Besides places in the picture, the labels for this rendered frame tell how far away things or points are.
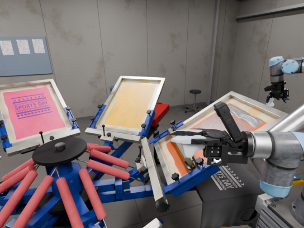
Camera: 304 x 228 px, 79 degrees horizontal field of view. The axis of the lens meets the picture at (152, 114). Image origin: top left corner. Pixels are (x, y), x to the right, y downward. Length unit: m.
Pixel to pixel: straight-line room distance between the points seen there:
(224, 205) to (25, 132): 1.76
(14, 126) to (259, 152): 1.95
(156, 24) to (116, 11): 1.06
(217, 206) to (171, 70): 4.62
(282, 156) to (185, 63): 5.34
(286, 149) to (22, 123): 2.00
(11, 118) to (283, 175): 2.08
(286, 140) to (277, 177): 0.11
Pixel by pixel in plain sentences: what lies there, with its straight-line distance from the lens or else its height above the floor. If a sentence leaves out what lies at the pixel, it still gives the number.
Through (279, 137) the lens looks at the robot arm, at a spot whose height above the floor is 1.69.
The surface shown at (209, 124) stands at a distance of 1.46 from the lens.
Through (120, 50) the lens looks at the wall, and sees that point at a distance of 5.16.
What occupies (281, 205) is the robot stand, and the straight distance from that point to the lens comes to 1.05.
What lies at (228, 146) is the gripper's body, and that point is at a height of 1.65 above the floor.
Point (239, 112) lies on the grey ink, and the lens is 1.45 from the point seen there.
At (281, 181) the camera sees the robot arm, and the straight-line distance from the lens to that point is 0.64.
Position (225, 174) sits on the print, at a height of 0.95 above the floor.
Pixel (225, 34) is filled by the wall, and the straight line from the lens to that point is 6.51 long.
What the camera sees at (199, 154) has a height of 1.24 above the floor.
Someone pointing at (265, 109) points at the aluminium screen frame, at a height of 1.53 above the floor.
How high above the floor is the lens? 1.92
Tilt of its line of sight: 21 degrees down
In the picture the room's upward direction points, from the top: 1 degrees counter-clockwise
